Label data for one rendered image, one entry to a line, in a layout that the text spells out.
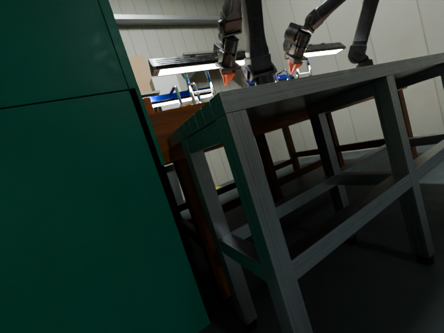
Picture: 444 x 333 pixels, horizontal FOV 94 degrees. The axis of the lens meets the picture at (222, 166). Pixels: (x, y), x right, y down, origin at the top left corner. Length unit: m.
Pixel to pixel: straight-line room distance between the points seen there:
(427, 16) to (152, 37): 3.17
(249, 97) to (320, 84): 0.21
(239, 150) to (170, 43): 3.50
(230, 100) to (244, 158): 0.11
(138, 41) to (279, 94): 3.34
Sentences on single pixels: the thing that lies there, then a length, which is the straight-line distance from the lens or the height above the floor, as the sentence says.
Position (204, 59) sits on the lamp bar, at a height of 1.07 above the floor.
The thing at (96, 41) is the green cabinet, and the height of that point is 0.99.
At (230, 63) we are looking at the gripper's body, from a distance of 0.98.
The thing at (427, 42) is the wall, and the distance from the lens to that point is 2.87.
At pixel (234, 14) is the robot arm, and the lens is 0.91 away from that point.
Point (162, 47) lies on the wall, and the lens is 3.74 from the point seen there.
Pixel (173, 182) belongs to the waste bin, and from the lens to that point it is 2.65.
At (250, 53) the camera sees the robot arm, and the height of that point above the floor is 0.82.
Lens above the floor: 0.58
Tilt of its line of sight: 5 degrees down
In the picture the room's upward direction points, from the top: 18 degrees counter-clockwise
